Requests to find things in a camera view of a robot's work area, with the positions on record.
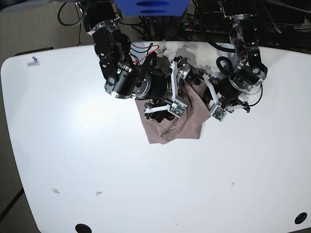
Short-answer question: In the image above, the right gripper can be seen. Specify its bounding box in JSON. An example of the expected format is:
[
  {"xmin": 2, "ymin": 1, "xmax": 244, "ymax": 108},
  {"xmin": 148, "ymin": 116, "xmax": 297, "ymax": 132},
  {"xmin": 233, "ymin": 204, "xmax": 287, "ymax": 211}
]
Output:
[{"xmin": 143, "ymin": 57, "xmax": 203, "ymax": 123}]

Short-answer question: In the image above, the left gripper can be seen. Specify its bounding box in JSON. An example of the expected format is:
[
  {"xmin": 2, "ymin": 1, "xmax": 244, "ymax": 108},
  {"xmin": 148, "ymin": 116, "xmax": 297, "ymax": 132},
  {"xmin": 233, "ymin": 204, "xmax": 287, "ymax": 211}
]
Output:
[{"xmin": 203, "ymin": 74, "xmax": 250, "ymax": 113}]

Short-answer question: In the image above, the mauve T-shirt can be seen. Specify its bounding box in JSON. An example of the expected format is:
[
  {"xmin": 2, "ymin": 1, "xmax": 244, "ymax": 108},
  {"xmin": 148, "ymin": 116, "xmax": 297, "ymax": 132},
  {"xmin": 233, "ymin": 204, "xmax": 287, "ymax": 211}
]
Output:
[{"xmin": 134, "ymin": 57, "xmax": 212, "ymax": 146}]

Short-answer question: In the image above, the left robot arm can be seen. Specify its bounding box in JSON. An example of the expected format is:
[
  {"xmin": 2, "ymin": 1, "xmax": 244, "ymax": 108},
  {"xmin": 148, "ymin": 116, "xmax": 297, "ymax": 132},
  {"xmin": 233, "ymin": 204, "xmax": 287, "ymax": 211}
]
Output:
[{"xmin": 198, "ymin": 0, "xmax": 311, "ymax": 114}]

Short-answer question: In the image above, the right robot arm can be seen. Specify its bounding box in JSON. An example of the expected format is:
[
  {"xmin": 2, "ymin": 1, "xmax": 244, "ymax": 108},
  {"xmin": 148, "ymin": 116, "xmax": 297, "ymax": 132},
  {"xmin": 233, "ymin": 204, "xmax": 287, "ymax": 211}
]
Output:
[{"xmin": 72, "ymin": 0, "xmax": 201, "ymax": 123}]

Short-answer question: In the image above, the black power strip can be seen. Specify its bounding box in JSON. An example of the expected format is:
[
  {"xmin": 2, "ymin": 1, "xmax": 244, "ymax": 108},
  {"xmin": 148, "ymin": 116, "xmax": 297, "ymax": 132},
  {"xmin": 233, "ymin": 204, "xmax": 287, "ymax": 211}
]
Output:
[{"xmin": 182, "ymin": 22, "xmax": 208, "ymax": 32}]

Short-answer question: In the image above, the small white sticker label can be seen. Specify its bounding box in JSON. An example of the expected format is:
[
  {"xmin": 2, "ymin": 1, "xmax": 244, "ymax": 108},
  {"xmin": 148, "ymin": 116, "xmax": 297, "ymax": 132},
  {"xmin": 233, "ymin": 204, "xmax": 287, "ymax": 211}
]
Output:
[{"xmin": 27, "ymin": 56, "xmax": 40, "ymax": 67}]

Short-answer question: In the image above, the black table grommet right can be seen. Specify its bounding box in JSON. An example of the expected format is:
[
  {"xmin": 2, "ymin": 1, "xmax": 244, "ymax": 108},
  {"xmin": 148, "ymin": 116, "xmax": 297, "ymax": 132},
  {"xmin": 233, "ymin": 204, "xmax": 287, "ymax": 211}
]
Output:
[{"xmin": 294, "ymin": 212, "xmax": 308, "ymax": 225}]

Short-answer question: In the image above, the black table grommet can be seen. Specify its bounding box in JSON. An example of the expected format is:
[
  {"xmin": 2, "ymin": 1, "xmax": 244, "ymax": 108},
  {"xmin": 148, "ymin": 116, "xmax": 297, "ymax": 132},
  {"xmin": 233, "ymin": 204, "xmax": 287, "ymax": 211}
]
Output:
[
  {"xmin": 75, "ymin": 224, "xmax": 92, "ymax": 233},
  {"xmin": 294, "ymin": 212, "xmax": 308, "ymax": 225}
]

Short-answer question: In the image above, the black table grommet left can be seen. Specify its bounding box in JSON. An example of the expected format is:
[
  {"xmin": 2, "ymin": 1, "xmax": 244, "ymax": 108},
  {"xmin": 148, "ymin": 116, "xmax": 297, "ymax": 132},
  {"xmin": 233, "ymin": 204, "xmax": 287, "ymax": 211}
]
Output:
[{"xmin": 75, "ymin": 224, "xmax": 92, "ymax": 233}]

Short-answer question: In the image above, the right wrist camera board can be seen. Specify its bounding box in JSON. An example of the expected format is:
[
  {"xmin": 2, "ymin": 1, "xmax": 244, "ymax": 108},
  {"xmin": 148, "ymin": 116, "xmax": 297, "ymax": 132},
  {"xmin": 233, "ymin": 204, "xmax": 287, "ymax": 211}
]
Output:
[{"xmin": 168, "ymin": 99, "xmax": 188, "ymax": 118}]

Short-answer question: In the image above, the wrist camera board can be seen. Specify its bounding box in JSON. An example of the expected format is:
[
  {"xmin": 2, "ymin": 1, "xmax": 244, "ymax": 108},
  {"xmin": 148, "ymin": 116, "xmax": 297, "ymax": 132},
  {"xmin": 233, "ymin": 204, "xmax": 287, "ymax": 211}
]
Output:
[
  {"xmin": 168, "ymin": 99, "xmax": 188, "ymax": 118},
  {"xmin": 209, "ymin": 104, "xmax": 228, "ymax": 122}
]

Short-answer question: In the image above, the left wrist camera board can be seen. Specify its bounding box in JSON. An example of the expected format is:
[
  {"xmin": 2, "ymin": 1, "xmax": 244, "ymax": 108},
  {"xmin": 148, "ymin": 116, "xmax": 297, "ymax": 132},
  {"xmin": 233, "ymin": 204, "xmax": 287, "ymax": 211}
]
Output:
[{"xmin": 209, "ymin": 104, "xmax": 228, "ymax": 122}]

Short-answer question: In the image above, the blue plastic mount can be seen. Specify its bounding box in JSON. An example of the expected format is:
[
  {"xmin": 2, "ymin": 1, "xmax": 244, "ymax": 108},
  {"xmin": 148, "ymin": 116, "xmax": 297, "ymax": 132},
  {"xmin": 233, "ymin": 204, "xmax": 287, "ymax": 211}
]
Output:
[{"xmin": 114, "ymin": 0, "xmax": 190, "ymax": 16}]

